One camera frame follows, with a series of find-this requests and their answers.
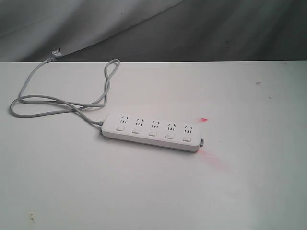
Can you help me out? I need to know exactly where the white five-socket power strip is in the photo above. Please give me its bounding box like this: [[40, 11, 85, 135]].
[[101, 113, 204, 152]]

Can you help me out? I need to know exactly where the grey backdrop cloth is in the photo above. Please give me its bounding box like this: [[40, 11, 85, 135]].
[[0, 0, 307, 62]]

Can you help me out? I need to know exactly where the white wall plug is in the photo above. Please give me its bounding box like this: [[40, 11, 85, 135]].
[[47, 47, 63, 62]]

